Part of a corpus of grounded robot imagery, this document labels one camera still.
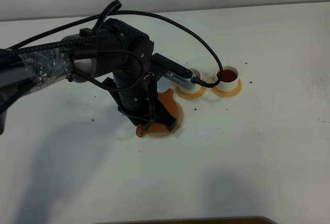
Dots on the left white teacup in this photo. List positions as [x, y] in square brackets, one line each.
[197, 73]

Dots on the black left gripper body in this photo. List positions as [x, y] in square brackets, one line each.
[136, 95]

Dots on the right orange wooden coaster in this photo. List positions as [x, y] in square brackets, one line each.
[231, 94]

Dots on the large beige round coaster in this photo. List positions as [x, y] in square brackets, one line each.
[166, 134]

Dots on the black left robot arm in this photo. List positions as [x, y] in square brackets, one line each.
[113, 56]

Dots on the left orange wooden coaster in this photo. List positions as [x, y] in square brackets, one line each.
[195, 93]

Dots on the right white teacup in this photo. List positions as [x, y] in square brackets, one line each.
[229, 80]

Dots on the white teacup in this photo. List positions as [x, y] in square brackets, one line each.
[197, 73]
[229, 80]

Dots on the brown clay teapot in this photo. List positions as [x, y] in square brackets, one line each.
[166, 99]

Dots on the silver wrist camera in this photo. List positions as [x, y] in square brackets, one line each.
[181, 81]

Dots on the orange wooden coaster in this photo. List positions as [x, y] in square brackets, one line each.
[231, 94]
[195, 93]

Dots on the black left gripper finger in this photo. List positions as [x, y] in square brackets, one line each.
[167, 116]
[142, 124]

